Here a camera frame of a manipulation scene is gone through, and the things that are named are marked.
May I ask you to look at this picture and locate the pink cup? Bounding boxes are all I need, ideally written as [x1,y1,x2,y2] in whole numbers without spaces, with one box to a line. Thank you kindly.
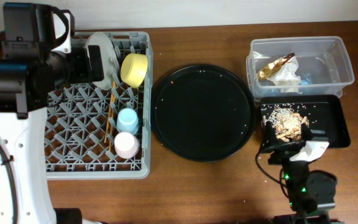
[114,132,140,159]

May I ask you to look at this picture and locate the food scraps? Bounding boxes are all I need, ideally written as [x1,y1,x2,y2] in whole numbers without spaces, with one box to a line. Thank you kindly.
[262,107,310,142]

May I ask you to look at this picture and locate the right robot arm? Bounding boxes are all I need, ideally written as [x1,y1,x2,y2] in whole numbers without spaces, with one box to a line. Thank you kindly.
[255,121,339,224]

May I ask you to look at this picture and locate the white napkin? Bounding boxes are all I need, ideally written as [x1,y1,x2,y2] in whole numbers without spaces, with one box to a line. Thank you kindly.
[267,57,301,93]

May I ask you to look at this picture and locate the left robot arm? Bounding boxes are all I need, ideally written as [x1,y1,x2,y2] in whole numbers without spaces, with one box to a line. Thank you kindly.
[0,2,104,223]

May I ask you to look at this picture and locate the blue cup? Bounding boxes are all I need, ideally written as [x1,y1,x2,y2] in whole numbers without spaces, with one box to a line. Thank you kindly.
[117,108,139,135]

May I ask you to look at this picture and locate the grey plate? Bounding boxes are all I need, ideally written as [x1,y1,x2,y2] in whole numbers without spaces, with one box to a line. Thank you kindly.
[85,32,119,90]

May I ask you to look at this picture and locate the yellow bowl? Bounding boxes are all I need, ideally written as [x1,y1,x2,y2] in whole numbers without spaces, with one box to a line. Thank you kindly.
[121,53,148,88]

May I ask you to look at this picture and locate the black rectangular tray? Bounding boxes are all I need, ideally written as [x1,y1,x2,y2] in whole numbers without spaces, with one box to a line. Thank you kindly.
[260,95,351,148]

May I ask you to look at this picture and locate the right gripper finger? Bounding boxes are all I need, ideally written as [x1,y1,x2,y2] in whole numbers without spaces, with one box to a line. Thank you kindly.
[300,117,328,142]
[259,121,283,153]

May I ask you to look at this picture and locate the round black tray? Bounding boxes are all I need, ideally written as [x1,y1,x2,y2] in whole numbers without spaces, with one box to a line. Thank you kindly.
[150,64,256,162]

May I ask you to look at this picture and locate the gold foil wrapper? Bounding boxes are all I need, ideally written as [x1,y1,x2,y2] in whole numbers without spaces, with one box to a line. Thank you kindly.
[257,52,295,80]

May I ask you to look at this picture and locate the grey dishwasher rack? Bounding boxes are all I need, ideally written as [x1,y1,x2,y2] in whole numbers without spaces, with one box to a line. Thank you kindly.
[44,32,154,180]

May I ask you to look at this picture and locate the clear plastic bin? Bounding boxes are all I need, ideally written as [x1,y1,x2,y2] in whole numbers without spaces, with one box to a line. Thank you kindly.
[246,36,355,101]

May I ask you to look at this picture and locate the wooden chopstick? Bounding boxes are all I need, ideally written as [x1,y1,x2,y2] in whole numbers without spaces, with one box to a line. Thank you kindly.
[108,98,116,137]
[104,81,116,143]

